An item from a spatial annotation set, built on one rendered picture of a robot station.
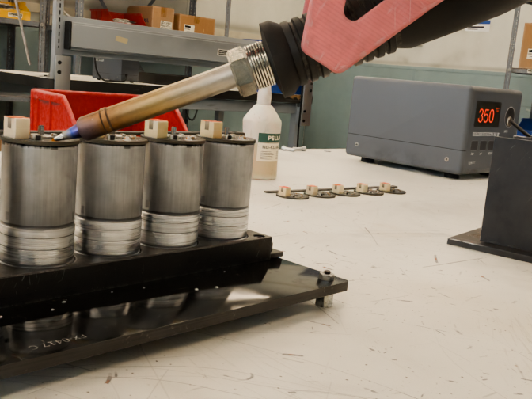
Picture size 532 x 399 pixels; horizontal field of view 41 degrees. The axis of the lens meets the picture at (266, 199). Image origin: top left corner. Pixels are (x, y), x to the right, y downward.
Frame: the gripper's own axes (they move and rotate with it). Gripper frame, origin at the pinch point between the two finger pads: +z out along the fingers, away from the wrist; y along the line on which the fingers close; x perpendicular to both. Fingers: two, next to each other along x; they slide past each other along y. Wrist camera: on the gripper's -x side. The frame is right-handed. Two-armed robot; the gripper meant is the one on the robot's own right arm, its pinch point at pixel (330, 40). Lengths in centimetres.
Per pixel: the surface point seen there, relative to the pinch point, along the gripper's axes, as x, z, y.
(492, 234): 15.3, 2.6, -17.4
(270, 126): 2.2, 5.2, -37.3
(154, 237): -1.4, 9.4, -3.5
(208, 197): -0.4, 7.3, -5.5
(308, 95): 28, -3, -333
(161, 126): -3.4, 5.7, -3.7
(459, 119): 19, -5, -49
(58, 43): -66, 32, -245
